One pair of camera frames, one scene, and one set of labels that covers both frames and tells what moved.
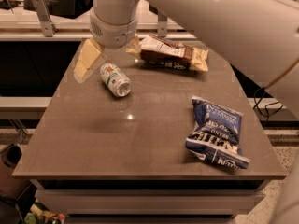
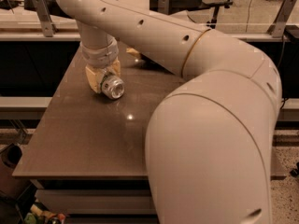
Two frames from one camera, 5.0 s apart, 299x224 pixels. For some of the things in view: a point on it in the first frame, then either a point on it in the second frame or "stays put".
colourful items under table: x=39 y=214 stays put
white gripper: x=114 y=34 -> x=100 y=59
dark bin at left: x=12 y=187 stays put
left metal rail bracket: x=49 y=28 stays put
